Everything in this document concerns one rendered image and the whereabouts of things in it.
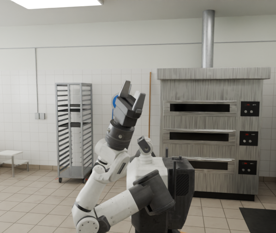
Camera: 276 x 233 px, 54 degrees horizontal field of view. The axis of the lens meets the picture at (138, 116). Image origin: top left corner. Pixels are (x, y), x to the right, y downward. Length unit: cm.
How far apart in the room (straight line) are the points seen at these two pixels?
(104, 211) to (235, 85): 346
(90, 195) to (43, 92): 504
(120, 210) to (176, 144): 329
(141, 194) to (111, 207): 12
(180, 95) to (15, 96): 363
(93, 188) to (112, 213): 12
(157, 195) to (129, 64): 441
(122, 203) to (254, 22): 477
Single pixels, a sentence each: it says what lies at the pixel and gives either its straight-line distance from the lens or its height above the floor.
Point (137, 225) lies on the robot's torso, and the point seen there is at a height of 111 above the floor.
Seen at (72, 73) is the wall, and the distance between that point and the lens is 565.
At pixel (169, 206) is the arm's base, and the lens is 105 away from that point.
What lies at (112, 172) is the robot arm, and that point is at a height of 143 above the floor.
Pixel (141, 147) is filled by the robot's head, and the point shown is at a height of 146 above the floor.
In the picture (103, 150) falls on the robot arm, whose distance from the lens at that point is 95.
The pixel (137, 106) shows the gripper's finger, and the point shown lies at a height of 166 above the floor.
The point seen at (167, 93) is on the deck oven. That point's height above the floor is 165.
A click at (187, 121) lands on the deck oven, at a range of 420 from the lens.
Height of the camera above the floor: 171
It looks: 6 degrees down
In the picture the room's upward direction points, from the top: straight up
